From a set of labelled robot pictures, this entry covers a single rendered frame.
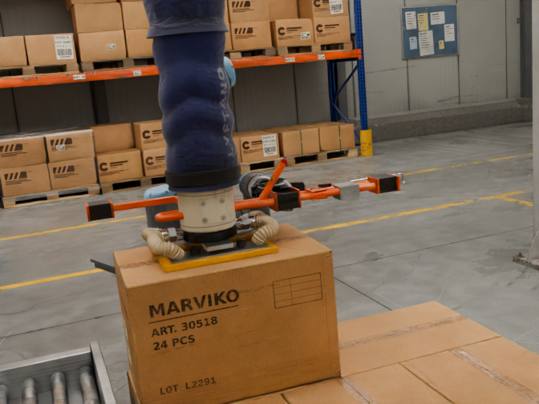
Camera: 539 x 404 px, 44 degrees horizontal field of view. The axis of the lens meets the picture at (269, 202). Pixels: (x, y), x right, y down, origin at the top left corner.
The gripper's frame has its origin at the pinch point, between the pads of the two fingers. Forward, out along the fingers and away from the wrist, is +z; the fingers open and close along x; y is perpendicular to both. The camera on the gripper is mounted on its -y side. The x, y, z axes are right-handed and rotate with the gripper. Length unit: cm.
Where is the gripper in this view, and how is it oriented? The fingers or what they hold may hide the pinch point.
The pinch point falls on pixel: (291, 197)
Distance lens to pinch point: 211.7
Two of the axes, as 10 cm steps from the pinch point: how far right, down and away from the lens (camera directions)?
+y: -9.4, 1.5, -3.2
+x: -0.9, -9.8, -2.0
